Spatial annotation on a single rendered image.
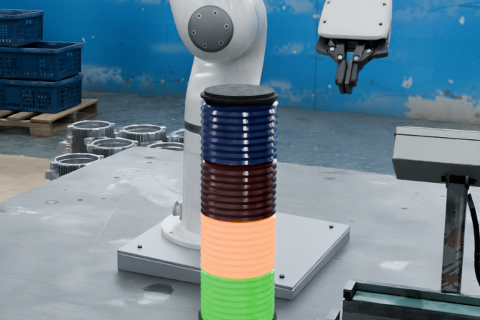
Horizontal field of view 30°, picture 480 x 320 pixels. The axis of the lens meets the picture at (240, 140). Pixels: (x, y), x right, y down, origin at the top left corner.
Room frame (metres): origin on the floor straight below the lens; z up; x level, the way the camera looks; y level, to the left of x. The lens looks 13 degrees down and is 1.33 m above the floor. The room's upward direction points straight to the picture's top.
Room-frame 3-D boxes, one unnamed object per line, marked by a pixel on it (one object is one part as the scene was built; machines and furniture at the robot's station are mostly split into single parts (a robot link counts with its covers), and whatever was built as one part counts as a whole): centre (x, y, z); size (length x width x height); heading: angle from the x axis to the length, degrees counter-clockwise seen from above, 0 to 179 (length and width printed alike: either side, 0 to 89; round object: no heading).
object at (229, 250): (0.68, 0.00, 1.10); 0.06 x 0.06 x 0.04
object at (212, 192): (0.68, 0.00, 1.14); 0.06 x 0.06 x 0.04
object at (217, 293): (0.68, 0.00, 1.05); 0.06 x 0.06 x 0.04
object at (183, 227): (1.47, 0.04, 0.93); 0.19 x 0.19 x 0.18
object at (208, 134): (0.68, 0.00, 1.19); 0.06 x 0.06 x 0.04
